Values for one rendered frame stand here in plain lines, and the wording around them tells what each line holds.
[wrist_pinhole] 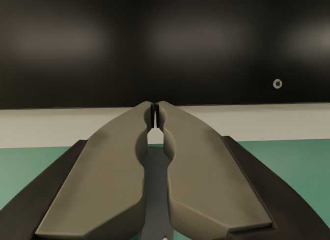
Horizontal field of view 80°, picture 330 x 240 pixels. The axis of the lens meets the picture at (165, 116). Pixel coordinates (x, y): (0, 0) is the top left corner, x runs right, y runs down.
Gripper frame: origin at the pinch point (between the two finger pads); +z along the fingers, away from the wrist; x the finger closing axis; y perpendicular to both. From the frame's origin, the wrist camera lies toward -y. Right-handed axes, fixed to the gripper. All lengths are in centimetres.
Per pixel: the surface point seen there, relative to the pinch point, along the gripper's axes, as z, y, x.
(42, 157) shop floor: 62, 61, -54
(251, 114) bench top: 7.6, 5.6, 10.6
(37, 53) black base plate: 8.9, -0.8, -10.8
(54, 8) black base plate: 10.9, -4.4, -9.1
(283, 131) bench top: 6.7, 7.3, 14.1
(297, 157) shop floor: 60, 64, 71
